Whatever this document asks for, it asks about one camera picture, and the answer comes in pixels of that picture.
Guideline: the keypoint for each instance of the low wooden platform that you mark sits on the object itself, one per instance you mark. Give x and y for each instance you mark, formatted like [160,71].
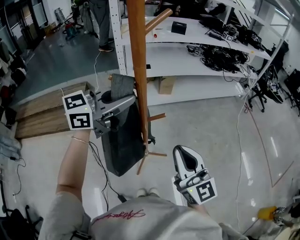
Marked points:
[42,112]

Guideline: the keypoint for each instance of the grey t-shirt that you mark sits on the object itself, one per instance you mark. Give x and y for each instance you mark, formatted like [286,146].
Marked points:
[152,222]

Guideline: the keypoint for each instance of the yellow object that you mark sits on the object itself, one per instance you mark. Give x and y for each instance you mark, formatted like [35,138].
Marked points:
[267,212]

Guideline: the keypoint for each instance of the person's right forearm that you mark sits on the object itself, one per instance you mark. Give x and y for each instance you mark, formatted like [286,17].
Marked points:
[199,208]

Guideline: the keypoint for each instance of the white metal shelving unit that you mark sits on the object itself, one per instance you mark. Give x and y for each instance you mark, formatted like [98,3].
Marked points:
[187,65]

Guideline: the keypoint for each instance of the dark grey backpack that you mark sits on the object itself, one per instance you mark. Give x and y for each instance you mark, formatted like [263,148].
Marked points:
[123,145]

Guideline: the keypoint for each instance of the black swivel chair base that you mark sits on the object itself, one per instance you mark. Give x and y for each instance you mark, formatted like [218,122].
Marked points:
[16,222]

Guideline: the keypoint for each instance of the person's left forearm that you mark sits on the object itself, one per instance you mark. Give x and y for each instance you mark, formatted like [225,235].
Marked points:
[73,164]

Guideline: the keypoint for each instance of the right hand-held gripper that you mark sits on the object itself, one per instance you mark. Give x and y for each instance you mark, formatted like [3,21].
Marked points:
[202,191]

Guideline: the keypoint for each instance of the wooden coat rack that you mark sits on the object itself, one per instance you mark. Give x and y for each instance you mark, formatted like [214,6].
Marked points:
[138,54]

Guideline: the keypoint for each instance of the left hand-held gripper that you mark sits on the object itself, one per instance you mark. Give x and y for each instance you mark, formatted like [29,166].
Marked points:
[78,110]

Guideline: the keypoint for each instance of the black box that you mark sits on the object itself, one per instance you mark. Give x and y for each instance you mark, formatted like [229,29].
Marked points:
[178,28]

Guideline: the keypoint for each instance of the green and red vacuum cleaner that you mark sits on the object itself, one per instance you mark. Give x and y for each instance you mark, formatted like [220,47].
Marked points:
[71,31]

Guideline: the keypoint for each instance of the black office chair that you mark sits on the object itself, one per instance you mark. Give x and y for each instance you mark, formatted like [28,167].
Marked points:
[259,96]

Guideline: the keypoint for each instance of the grey cloth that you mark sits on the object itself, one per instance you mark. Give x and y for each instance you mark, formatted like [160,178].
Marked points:
[9,147]

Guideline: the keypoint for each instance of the cardboard piece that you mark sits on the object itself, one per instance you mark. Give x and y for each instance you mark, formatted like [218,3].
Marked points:
[167,85]

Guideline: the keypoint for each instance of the white shoe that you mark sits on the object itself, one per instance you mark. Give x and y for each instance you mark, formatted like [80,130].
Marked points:
[141,192]
[153,191]

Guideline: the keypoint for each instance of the spare gripper on shelf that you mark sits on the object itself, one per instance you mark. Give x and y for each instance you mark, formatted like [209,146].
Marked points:
[256,38]
[229,35]
[195,51]

